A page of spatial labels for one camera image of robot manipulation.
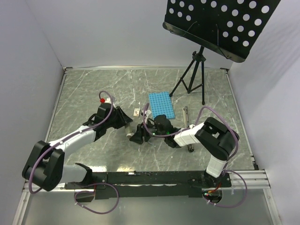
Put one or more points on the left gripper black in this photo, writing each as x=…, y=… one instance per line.
x=123, y=119

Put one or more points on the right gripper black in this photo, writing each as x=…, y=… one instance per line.
x=141, y=131

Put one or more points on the black beige stapler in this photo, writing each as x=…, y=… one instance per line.
x=190, y=147

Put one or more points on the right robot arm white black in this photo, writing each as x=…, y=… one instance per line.
x=212, y=134

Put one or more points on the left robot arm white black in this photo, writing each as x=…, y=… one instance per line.
x=46, y=166

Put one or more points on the small staple box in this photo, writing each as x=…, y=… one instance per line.
x=136, y=112

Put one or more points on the blue studded building plate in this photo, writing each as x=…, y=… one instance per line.
x=161, y=105

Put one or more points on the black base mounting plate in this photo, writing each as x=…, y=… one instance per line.
x=151, y=184

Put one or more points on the black perforated music stand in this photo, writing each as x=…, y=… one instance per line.
x=226, y=27

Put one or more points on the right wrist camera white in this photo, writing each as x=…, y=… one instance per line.
x=145, y=115

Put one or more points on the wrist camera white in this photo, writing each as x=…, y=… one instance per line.
x=109, y=100
x=145, y=115

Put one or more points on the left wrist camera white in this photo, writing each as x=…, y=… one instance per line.
x=109, y=100

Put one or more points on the aluminium frame rail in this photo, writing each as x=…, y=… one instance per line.
x=248, y=202

